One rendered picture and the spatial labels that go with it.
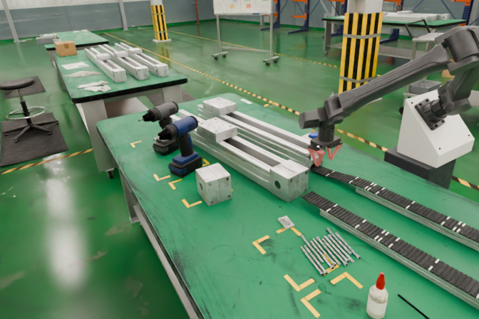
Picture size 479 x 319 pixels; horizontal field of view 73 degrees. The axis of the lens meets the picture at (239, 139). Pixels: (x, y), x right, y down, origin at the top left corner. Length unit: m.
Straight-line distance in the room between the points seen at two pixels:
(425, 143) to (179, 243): 0.99
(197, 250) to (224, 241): 0.08
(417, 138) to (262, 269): 0.85
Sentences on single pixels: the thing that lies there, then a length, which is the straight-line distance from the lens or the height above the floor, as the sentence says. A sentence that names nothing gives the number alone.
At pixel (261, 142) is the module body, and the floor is 0.82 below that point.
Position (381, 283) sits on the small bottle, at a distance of 0.79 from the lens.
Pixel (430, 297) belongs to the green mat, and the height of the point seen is 0.78.
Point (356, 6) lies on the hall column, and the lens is 4.58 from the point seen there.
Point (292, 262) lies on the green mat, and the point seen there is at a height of 0.78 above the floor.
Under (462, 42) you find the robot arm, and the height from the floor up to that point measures 1.29.
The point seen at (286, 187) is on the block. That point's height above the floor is 0.84.
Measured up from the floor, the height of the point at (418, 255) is 0.81.
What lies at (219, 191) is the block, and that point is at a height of 0.83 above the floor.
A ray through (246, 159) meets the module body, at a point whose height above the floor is 0.86.
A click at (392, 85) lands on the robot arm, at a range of 1.06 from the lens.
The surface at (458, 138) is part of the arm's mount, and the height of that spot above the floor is 0.85.
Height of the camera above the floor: 1.44
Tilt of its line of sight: 25 degrees down
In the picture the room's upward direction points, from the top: 3 degrees counter-clockwise
